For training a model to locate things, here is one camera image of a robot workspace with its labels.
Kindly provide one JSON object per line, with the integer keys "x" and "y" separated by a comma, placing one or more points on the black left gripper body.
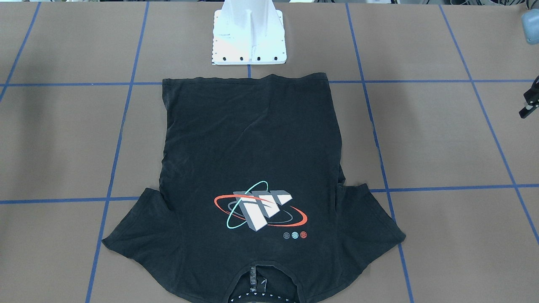
{"x": 531, "y": 101}

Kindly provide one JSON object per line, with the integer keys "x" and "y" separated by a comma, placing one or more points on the black graphic t-shirt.
{"x": 252, "y": 205}

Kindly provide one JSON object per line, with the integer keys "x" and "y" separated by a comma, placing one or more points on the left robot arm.
{"x": 530, "y": 22}

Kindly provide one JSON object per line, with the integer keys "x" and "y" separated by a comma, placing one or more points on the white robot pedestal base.
{"x": 248, "y": 32}

